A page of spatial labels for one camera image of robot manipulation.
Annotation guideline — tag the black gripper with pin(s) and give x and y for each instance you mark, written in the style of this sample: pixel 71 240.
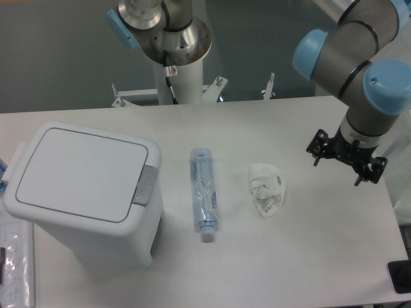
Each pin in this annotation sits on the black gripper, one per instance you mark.
pixel 368 168

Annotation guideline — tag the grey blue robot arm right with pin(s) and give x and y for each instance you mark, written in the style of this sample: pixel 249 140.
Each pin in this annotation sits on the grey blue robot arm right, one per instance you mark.
pixel 376 93

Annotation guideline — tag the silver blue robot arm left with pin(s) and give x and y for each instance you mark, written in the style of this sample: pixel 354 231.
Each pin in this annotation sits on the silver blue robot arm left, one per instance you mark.
pixel 158 27

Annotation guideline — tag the white trash can lid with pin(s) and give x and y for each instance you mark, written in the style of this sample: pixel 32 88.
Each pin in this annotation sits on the white trash can lid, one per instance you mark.
pixel 84 174

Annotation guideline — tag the white plastic trash can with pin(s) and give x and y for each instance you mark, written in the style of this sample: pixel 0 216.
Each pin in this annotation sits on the white plastic trash can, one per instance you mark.
pixel 128 243

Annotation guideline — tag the crumpled white paper wrapper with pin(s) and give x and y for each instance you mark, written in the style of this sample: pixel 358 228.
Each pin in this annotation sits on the crumpled white paper wrapper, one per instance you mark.
pixel 267 186

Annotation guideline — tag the silver table clamp screw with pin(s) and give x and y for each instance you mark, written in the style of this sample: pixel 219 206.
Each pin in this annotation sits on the silver table clamp screw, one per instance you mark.
pixel 268 92

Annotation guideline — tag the black phone at edge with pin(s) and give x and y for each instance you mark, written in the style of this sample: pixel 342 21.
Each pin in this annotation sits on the black phone at edge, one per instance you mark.
pixel 400 275

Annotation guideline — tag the clear crushed plastic bottle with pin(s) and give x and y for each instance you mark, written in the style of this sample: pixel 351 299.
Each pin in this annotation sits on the clear crushed plastic bottle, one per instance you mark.
pixel 203 191

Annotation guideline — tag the grey lid push button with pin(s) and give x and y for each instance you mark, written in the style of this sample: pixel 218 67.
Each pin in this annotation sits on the grey lid push button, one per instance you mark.
pixel 145 186

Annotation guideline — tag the paper sheet in plastic sleeve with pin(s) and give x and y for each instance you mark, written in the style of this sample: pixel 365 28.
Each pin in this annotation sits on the paper sheet in plastic sleeve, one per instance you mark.
pixel 17 262

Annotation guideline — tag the blue white object left edge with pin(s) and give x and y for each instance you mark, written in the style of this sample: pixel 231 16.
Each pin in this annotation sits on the blue white object left edge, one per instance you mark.
pixel 3 168

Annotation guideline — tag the white clamp bracket frame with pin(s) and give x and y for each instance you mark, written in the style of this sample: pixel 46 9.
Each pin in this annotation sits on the white clamp bracket frame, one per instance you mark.
pixel 212 93

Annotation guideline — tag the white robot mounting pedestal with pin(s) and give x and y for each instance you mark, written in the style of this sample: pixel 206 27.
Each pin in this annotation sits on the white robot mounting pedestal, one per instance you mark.
pixel 180 83

